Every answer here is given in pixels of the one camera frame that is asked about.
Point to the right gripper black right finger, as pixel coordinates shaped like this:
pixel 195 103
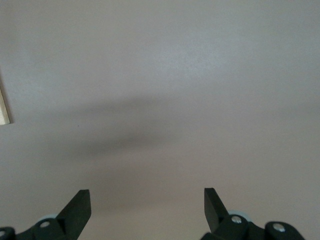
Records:
pixel 215 212

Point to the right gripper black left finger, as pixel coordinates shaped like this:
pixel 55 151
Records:
pixel 72 215

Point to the wooden cutting board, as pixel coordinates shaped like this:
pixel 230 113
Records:
pixel 3 107

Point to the brown table mat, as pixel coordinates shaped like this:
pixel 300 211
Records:
pixel 160 75

